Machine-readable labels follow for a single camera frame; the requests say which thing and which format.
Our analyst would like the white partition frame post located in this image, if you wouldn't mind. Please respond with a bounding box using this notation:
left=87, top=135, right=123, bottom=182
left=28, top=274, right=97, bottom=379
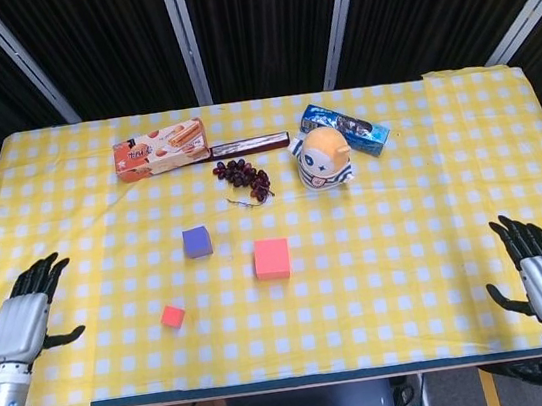
left=476, top=0, right=542, bottom=68
left=0, top=0, right=83, bottom=135
left=310, top=0, right=378, bottom=92
left=159, top=0, right=215, bottom=110

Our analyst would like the blue cookie package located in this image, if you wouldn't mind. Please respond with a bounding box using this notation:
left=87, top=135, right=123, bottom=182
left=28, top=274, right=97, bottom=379
left=297, top=93, right=394, bottom=168

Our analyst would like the dark green table underlay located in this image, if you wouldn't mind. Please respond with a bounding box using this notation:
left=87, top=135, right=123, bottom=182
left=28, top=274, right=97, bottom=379
left=90, top=338, right=542, bottom=406

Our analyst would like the small red foam cube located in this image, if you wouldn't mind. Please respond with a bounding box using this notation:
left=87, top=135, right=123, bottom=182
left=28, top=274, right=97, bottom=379
left=158, top=302, right=188, bottom=331

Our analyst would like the yellow white checkered tablecloth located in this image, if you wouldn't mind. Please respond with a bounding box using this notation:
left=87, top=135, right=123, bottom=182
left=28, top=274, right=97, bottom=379
left=0, top=55, right=542, bottom=406

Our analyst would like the long dark red box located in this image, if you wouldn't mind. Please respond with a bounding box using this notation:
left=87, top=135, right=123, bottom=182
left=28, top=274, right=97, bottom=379
left=205, top=130, right=294, bottom=163

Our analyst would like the purple foam cube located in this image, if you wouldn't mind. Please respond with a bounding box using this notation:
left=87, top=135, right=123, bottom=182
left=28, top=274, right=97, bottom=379
left=181, top=225, right=216, bottom=261

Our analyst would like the large red foam cube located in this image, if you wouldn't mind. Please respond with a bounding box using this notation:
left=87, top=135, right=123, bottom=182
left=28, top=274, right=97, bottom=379
left=250, top=235, right=294, bottom=283

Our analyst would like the dark purple grape bunch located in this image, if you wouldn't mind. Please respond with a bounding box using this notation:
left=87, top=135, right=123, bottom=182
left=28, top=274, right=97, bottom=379
left=211, top=153, right=277, bottom=214

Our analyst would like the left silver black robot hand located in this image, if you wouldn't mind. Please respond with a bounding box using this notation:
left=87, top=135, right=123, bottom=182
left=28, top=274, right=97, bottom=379
left=0, top=249, right=91, bottom=376

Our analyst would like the yellow plush toy striped shirt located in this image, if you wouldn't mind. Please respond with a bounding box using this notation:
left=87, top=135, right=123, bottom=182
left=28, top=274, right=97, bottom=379
left=285, top=124, right=357, bottom=194

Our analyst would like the orange biscuit roll box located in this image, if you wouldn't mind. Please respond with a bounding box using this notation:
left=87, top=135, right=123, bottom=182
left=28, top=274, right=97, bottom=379
left=109, top=115, right=213, bottom=185

